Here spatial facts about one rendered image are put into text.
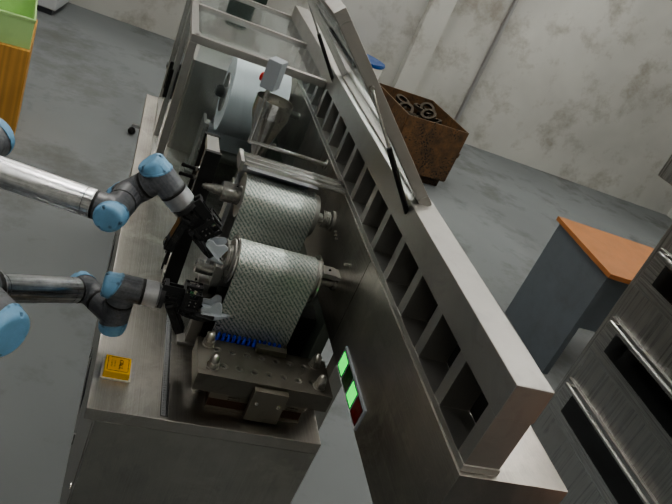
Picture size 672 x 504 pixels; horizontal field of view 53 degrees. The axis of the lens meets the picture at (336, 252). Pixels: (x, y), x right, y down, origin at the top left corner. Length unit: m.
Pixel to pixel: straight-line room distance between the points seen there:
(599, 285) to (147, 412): 3.51
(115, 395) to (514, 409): 1.11
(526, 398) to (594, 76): 9.50
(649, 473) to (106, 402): 2.38
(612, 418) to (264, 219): 2.12
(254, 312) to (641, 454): 2.05
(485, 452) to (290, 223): 1.09
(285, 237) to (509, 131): 8.34
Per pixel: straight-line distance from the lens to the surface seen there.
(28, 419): 3.11
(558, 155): 10.83
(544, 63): 10.19
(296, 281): 1.97
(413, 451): 1.47
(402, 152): 1.68
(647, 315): 3.53
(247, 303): 1.99
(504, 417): 1.26
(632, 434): 3.49
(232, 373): 1.92
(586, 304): 4.88
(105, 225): 1.73
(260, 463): 2.06
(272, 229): 2.14
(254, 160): 2.14
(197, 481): 2.10
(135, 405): 1.93
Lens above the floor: 2.22
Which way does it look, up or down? 25 degrees down
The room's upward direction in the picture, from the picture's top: 25 degrees clockwise
